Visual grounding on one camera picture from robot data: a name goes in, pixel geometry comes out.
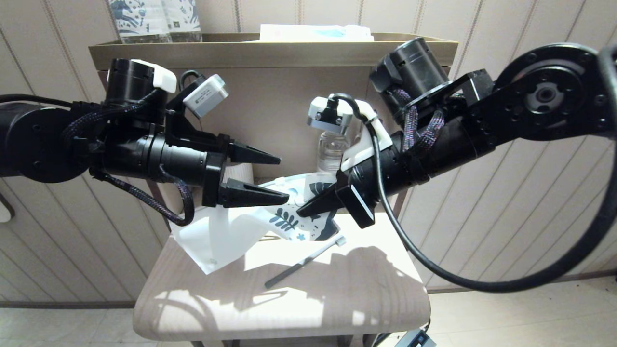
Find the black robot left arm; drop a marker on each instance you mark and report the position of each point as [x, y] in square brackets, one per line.
[33, 140]

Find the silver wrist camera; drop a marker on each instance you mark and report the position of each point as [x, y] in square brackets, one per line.
[318, 118]
[205, 96]

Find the white rounded wall fixture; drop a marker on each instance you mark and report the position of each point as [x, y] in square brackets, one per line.
[6, 209]

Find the grey blue floor device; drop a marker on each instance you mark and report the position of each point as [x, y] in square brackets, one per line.
[414, 339]

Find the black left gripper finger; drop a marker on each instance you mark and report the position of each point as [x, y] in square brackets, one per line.
[248, 155]
[250, 195]

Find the clear plastic water bottle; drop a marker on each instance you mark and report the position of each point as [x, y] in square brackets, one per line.
[331, 152]

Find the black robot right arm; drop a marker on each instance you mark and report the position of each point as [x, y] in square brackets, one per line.
[530, 101]

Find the white blue flat packet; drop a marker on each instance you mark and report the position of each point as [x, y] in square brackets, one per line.
[308, 33]

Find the grey toothbrush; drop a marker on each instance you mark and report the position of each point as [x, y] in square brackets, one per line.
[299, 266]

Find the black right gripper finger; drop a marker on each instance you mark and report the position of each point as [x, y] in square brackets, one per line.
[325, 202]

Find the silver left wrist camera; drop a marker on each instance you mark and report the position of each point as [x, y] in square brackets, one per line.
[205, 96]

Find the blue floral print pouch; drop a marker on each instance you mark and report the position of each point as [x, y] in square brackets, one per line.
[185, 19]
[140, 21]

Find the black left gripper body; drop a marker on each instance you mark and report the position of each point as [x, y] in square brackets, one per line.
[178, 159]

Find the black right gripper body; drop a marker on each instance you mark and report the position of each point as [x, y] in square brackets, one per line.
[395, 168]

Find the white right camera bracket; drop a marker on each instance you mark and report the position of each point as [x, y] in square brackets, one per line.
[373, 144]

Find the beige wooden shelf cabinet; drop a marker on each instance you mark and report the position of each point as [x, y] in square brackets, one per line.
[289, 313]

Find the white floral plastic bag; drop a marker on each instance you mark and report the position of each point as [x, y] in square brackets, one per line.
[226, 236]

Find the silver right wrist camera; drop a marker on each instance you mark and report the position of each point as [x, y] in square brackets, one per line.
[318, 118]

